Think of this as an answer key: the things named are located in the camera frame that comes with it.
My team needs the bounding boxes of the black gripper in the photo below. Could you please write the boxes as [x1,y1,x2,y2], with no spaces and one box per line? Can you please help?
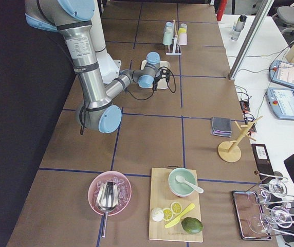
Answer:
[152,67,169,91]

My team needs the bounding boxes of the green cup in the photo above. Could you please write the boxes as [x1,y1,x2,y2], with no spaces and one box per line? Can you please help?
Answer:
[162,31,173,46]

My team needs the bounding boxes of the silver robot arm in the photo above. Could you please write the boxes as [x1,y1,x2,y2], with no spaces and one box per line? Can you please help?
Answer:
[25,1,170,133]

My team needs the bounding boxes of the cream rabbit serving tray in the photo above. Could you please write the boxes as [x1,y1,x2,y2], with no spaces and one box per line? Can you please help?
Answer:
[138,61,171,91]

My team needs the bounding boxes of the pink cup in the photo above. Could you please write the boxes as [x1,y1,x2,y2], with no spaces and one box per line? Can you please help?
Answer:
[178,33,187,46]

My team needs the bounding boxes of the cream white cup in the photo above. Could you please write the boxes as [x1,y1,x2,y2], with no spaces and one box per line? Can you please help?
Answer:
[163,26,173,36]

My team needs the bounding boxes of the yellow cup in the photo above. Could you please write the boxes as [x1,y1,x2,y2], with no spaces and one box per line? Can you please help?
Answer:
[178,27,187,36]

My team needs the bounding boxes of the light blue cup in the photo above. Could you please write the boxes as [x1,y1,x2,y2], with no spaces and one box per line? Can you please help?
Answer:
[164,22,173,28]

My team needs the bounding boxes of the grey cup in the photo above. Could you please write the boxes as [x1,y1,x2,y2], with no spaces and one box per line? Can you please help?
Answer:
[179,23,187,29]

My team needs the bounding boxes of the black metal tray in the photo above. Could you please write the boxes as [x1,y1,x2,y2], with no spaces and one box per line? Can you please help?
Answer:
[231,190,271,241]

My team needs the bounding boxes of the folded grey cloth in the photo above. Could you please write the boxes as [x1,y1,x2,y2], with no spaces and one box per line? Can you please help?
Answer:
[211,117,232,137]

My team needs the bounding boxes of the clear water bottle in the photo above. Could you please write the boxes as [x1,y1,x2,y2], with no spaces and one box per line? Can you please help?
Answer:
[231,14,247,41]

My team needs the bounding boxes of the wooden mug tree stand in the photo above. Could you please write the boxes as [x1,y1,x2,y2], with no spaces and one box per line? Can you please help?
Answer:
[217,116,262,163]

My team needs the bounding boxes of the white spoon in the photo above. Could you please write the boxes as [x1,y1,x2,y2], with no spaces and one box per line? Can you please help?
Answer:
[175,175,204,193]

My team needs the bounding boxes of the green bowl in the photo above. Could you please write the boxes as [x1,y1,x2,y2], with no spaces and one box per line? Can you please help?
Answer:
[168,168,197,197]

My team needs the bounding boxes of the far teach pendant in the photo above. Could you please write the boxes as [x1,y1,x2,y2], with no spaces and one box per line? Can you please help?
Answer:
[269,60,294,89]

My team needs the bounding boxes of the teach pendant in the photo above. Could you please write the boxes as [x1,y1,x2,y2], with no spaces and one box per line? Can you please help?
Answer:
[266,87,294,120]
[269,60,294,89]

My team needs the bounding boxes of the pink bowl with ice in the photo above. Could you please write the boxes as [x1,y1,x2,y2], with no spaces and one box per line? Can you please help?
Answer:
[88,171,132,216]

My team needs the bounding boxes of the wooden cutting board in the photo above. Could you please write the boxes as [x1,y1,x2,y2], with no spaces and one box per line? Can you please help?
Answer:
[149,168,203,243]

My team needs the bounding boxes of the near teach pendant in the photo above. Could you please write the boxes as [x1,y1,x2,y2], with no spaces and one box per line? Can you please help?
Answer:
[266,87,294,120]

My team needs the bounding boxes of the black box with label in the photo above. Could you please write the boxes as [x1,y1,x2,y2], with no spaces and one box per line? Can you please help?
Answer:
[251,144,274,175]

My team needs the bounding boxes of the lemon slice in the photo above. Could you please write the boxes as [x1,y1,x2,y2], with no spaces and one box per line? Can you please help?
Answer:
[170,201,183,215]
[162,207,174,221]

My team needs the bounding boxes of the metal ice scoop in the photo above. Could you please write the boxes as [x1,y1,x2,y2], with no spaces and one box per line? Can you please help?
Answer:
[96,182,119,238]

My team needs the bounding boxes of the office chair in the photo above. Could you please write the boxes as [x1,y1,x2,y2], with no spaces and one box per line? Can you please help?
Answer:
[272,0,294,36]

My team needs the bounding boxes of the yellow plastic knife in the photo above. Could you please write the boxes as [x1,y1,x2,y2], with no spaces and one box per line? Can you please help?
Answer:
[164,203,195,228]

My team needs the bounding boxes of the green avocado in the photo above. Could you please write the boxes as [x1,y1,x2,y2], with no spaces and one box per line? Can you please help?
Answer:
[181,217,204,234]

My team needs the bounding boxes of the wine glass rack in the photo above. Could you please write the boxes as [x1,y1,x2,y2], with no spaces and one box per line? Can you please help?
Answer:
[245,170,294,236]

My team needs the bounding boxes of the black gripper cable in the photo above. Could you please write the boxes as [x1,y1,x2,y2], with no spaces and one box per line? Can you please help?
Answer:
[125,66,177,101]

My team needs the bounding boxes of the white wire cup rack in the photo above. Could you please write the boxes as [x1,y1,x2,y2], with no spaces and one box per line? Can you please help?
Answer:
[164,20,181,56]

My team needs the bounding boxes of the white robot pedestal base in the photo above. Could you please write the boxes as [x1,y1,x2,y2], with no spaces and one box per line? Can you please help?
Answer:
[90,0,121,84]

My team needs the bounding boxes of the aluminium frame post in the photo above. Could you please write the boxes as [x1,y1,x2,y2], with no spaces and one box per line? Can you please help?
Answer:
[228,0,274,80]

